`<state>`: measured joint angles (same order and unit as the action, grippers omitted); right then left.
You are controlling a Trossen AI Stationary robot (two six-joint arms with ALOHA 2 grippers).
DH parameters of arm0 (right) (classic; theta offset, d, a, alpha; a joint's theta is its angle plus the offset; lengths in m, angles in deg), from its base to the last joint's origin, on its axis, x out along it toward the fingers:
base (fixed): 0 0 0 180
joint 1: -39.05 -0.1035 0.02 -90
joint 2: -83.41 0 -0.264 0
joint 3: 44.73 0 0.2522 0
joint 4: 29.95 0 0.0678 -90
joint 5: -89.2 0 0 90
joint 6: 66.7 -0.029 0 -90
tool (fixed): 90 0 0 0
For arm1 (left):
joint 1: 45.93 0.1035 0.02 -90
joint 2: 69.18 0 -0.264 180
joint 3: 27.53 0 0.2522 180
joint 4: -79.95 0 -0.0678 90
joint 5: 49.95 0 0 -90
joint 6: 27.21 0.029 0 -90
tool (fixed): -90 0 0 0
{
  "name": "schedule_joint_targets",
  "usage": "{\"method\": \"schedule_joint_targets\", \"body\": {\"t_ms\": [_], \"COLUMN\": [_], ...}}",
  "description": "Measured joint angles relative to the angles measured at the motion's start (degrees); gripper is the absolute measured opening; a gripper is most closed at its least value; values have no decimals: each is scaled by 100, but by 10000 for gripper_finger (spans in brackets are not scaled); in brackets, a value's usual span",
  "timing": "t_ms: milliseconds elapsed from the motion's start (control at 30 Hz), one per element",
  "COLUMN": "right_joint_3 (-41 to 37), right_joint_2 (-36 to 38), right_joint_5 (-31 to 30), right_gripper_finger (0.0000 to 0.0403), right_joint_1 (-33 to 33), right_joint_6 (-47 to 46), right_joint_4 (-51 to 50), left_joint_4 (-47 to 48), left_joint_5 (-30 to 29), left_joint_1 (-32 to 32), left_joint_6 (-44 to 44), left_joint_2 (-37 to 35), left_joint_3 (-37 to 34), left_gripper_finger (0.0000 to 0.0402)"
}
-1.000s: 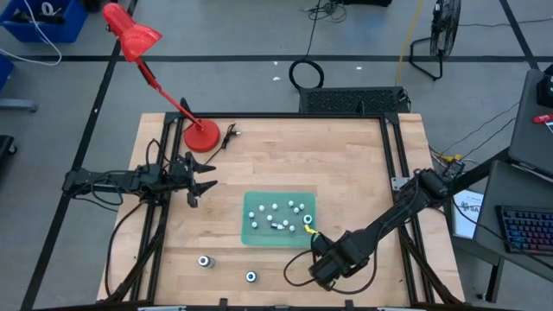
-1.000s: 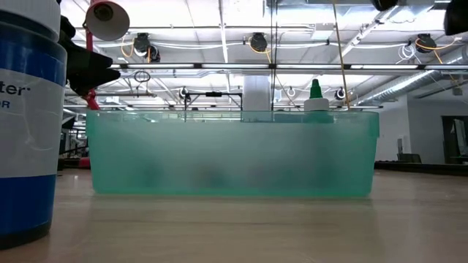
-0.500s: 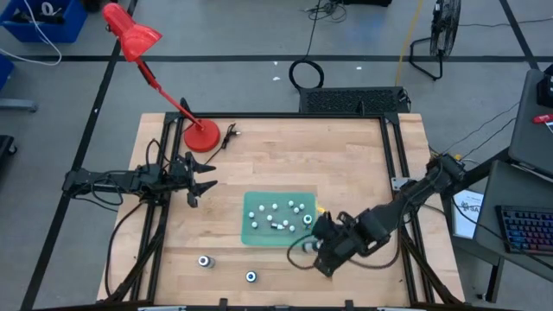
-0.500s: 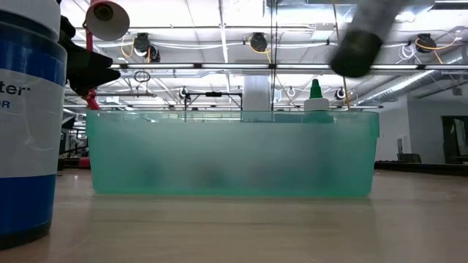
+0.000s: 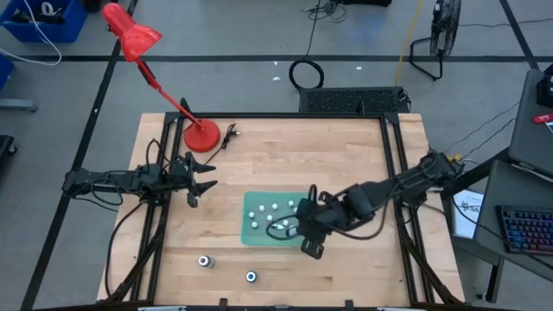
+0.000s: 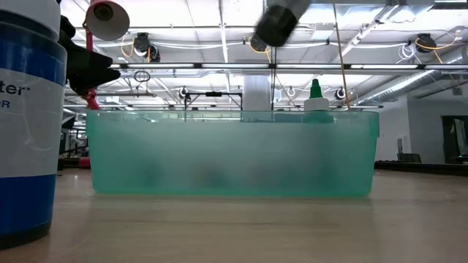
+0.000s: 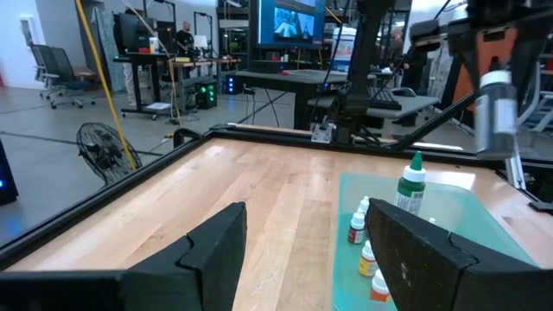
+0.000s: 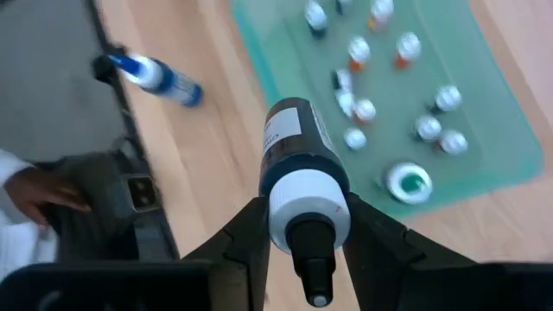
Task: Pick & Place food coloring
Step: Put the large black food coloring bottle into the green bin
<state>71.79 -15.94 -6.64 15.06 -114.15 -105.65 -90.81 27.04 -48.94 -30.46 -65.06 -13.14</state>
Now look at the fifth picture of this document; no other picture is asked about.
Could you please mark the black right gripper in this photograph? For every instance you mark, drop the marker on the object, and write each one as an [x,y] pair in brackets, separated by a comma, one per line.
[322,216]

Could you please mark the backlit computer keyboard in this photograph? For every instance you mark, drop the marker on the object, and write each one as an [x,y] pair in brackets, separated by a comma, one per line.
[527,229]

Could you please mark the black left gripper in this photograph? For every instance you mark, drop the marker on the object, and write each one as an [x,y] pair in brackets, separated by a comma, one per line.
[176,183]

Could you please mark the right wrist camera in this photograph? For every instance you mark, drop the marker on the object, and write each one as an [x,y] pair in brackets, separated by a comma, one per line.
[312,249]

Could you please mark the large blue food coloring bottle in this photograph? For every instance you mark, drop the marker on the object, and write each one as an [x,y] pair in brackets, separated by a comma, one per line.
[251,277]

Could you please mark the grey metal bar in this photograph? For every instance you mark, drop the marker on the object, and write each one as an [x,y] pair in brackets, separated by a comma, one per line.
[17,105]

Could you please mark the white paper sheet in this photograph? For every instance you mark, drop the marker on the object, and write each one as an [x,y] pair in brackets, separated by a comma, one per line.
[468,216]

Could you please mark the red desk lamp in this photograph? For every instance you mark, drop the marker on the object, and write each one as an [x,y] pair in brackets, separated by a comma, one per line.
[201,137]

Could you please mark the blue plastic object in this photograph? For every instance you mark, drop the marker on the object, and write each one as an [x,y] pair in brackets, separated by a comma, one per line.
[4,71]

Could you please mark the black floor object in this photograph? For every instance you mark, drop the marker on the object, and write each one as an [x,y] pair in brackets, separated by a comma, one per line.
[5,147]

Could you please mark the black desktop device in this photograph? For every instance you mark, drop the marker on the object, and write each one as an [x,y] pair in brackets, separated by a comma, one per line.
[546,90]

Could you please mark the black floor fan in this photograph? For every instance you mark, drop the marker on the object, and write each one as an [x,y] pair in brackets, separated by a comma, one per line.
[447,26]

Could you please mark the large purple food coloring bottle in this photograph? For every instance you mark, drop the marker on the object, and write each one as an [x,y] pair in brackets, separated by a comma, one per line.
[205,261]

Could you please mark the blue storage bin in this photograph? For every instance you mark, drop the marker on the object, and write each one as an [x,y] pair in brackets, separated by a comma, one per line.
[65,30]

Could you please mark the black aluminium table frame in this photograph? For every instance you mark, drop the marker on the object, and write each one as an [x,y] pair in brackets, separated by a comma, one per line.
[276,115]

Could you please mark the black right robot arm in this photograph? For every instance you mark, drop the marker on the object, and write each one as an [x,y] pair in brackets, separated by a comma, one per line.
[410,179]

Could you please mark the black perforated metal case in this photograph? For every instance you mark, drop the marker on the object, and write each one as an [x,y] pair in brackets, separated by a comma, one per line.
[350,100]

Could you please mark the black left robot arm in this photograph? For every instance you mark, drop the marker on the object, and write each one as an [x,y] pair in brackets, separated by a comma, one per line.
[108,183]

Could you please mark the grey desk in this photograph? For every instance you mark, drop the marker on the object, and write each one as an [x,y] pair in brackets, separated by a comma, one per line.
[492,194]
[529,129]

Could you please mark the teal translucent plastic bin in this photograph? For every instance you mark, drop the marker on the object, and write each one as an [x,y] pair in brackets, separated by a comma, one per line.
[259,237]

